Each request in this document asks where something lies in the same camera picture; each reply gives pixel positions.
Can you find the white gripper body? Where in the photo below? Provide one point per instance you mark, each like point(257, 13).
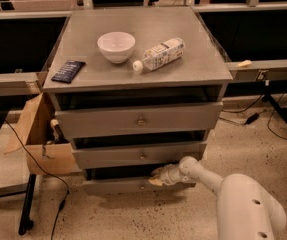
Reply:
point(165, 175)

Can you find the grey bottom drawer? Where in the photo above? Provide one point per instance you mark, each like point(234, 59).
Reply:
point(124, 179)

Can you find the grey drawer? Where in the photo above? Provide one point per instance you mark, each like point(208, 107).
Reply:
point(138, 120)
point(124, 179)
point(137, 154)

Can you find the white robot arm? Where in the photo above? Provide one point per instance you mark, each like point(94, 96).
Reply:
point(244, 209)

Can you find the grey middle drawer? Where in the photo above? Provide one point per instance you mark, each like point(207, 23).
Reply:
point(137, 154)

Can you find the grey top drawer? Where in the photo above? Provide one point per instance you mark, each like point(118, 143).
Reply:
point(138, 120)

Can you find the grey drawer cabinet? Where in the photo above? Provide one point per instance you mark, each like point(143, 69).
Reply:
point(199, 76)

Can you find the clear plastic bottle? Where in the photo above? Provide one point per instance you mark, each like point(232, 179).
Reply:
point(160, 55)

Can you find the brown cardboard box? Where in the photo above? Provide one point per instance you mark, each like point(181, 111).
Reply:
point(33, 133)

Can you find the small yellow foam piece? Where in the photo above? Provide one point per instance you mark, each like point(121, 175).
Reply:
point(244, 64)

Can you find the black table leg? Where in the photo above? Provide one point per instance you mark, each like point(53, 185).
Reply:
point(26, 223)

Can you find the white ceramic bowl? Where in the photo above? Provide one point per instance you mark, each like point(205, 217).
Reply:
point(116, 47)

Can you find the dark blue snack packet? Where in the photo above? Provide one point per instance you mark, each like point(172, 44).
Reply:
point(68, 71)

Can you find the grey wall rail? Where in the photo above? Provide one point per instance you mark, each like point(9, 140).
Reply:
point(259, 71)

